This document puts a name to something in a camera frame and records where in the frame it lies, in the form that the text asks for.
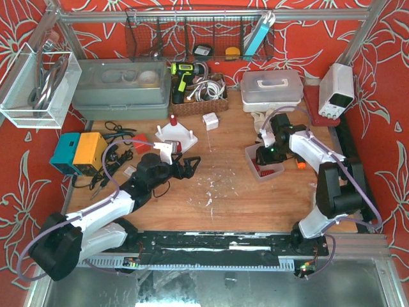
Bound woven wicker basket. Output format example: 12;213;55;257
169;89;229;116

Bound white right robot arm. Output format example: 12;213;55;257
254;113;369;246

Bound black wire wall basket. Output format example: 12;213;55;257
125;4;275;61

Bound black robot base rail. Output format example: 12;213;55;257
106;231;329;267

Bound teal white book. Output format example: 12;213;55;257
243;11;276;60

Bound black power cable bundle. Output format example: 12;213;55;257
72;121;138;201

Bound clear acrylic wall bin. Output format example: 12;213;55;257
1;43;82;129

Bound grey plastic toolbox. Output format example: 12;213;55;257
72;59;171;121

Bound yellow tape measure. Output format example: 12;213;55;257
225;47;241;61

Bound white work gloves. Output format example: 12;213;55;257
251;108;274;143

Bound white coiled cable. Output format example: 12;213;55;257
194;81;226;102

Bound clear tray of red parts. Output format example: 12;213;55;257
245;144;284;183

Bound white plastic storage box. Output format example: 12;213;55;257
240;70;304;113

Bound red cube power socket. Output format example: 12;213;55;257
132;134;151;155

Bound white peg base plate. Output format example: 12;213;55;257
155;122;198;154

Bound red mat under supply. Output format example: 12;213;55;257
304;85;341;127

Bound yellow teal soldering station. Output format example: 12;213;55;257
49;132;108;177

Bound white bench power supply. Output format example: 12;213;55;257
318;63;354;120

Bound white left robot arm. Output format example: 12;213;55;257
28;153;201;281

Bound white cube power adapter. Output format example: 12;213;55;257
202;113;219;131

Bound green black cordless drill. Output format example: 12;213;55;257
170;62;205;104

